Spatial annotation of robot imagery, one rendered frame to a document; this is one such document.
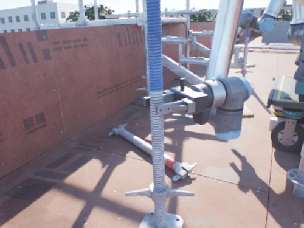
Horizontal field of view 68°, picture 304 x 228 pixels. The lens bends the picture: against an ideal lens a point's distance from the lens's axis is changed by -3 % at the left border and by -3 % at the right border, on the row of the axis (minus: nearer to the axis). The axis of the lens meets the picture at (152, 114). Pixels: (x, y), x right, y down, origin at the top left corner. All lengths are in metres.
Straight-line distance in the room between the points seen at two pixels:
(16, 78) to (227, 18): 1.04
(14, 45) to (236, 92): 1.07
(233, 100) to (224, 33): 0.25
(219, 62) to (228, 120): 0.22
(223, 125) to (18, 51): 1.06
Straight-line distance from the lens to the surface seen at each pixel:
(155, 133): 0.68
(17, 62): 1.37
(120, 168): 1.26
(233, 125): 0.82
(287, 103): 1.30
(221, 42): 0.90
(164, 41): 2.06
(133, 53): 2.17
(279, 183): 1.23
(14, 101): 1.37
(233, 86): 0.78
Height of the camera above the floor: 0.70
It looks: 21 degrees down
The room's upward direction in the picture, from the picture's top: 2 degrees counter-clockwise
